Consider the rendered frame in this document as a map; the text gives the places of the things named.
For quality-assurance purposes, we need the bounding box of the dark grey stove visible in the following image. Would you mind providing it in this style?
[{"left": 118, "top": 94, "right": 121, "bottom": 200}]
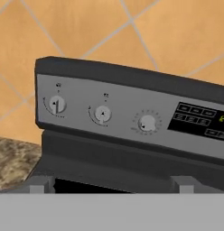
[{"left": 26, "top": 55, "right": 224, "bottom": 195}]

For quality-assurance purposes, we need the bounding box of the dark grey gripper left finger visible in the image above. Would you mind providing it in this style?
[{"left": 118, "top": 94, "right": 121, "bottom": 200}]
[{"left": 7, "top": 175, "right": 56, "bottom": 195}]

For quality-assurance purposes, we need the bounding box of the silver stove knob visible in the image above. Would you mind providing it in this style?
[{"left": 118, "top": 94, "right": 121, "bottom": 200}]
[
  {"left": 137, "top": 114, "right": 157, "bottom": 134},
  {"left": 48, "top": 95, "right": 68, "bottom": 115},
  {"left": 94, "top": 104, "right": 113, "bottom": 125}
]

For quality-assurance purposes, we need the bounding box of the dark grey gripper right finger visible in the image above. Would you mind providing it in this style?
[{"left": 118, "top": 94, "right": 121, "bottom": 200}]
[{"left": 170, "top": 175, "right": 224, "bottom": 195}]

